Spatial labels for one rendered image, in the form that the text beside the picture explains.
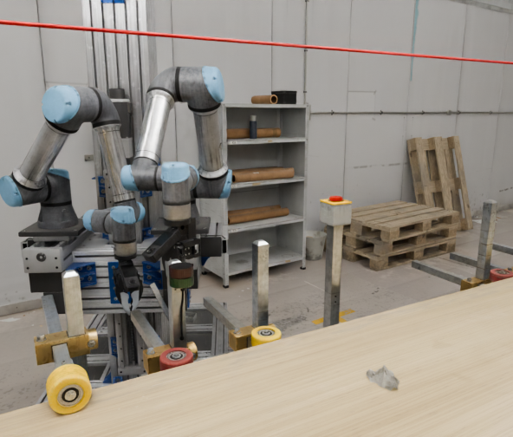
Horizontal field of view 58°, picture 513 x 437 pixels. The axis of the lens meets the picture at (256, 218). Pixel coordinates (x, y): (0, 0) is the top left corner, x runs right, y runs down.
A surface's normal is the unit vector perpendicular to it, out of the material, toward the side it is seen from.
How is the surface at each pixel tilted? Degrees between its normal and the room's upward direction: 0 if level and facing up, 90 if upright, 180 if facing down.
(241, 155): 90
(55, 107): 85
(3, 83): 90
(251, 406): 0
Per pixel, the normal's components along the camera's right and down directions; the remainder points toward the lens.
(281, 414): 0.00, -0.97
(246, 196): 0.55, 0.18
